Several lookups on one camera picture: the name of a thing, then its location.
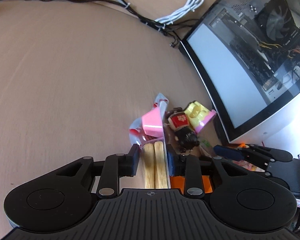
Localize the orange clear capsule half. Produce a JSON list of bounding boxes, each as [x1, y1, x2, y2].
[[170, 174, 213, 194]]

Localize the clear packet with beige sticks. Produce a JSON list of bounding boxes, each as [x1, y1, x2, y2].
[[128, 92, 171, 189]]

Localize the pink round toy yellow flower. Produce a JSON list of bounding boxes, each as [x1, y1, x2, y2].
[[184, 101, 218, 133]]

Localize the white computer case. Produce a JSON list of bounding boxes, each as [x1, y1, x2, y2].
[[178, 0, 300, 156]]

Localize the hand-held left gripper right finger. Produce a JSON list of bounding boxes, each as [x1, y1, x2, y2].
[[167, 153, 249, 199]]

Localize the white bundled cable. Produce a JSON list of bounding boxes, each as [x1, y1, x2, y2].
[[154, 0, 205, 26]]

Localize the black cables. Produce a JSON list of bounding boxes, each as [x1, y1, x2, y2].
[[51, 0, 199, 48]]

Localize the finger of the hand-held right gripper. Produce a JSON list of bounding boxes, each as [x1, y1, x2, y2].
[[213, 144, 269, 170], [247, 143, 293, 163]]

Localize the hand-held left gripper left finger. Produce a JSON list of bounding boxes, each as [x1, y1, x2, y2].
[[57, 144, 140, 199]]

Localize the black-haired doll in red dress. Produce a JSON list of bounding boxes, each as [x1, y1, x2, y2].
[[166, 107, 201, 153]]

